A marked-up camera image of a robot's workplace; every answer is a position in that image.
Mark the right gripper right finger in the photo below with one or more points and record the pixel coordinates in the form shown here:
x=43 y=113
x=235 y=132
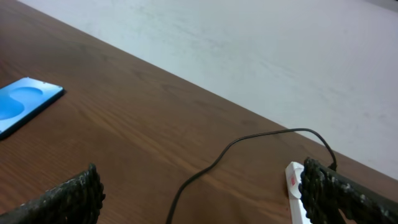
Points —
x=328 y=197

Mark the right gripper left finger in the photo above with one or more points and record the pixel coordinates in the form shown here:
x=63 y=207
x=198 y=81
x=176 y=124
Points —
x=76 y=201

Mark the blue Galaxy smartphone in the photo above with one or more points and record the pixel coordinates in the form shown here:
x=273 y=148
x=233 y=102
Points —
x=22 y=100

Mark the white power strip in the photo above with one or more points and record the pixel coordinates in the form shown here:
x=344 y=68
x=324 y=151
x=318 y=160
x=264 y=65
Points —
x=293 y=179

